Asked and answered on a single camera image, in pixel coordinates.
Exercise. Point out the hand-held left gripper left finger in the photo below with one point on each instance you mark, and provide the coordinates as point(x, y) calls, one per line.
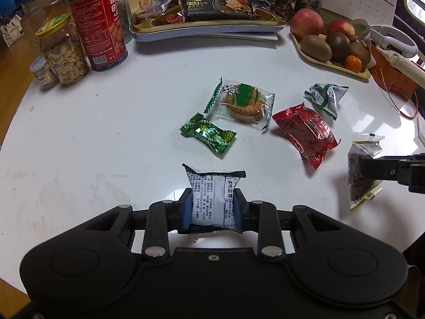
point(187, 210)

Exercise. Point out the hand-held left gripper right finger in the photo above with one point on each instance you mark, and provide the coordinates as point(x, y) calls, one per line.
point(238, 210)

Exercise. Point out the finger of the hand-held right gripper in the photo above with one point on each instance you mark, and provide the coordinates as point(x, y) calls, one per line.
point(378, 169)

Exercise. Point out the clear packet dark snack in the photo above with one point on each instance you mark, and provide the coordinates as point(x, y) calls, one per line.
point(358, 169)

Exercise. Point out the white black-edged snack packet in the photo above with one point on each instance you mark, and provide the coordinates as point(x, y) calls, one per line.
point(212, 192)

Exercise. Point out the clear green biscuit packet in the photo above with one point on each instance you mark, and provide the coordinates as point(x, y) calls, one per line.
point(242, 104)

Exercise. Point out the pale tin tray of snacks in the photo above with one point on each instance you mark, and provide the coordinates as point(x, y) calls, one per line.
point(206, 28)

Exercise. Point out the green foil candy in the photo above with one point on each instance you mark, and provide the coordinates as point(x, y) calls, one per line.
point(207, 134)

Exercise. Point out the red foil snack packet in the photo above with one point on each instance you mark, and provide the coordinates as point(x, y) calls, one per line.
point(308, 133)

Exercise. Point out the white green triangular packet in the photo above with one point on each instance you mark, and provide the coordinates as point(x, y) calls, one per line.
point(327, 98)

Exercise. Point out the small orange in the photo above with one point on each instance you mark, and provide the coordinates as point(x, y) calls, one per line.
point(352, 63)

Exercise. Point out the beige fruit tray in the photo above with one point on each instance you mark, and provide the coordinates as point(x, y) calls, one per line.
point(332, 66)

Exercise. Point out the dark brown kiwi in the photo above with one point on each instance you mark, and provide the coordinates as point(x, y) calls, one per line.
point(338, 45)

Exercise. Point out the white plastic handheld device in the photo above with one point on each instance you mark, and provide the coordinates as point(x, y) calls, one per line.
point(395, 38)

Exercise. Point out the small red apple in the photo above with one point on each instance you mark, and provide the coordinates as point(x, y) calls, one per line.
point(342, 29)

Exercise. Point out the small pale cup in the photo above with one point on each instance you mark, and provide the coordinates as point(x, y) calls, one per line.
point(362, 24)

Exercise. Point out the large red apple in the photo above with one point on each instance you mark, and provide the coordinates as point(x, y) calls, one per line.
point(307, 23)

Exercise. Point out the white flat board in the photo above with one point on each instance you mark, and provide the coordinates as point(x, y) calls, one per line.
point(265, 37)

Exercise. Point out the glass jar of cashews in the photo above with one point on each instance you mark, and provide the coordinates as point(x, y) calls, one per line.
point(64, 56)

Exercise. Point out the small jar grey lid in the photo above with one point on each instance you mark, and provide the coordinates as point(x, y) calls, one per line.
point(43, 74)

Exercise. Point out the red tin can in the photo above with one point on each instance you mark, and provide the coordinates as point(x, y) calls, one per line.
point(99, 30)

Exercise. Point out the black cracker pack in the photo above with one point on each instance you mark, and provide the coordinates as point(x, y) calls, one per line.
point(215, 8)

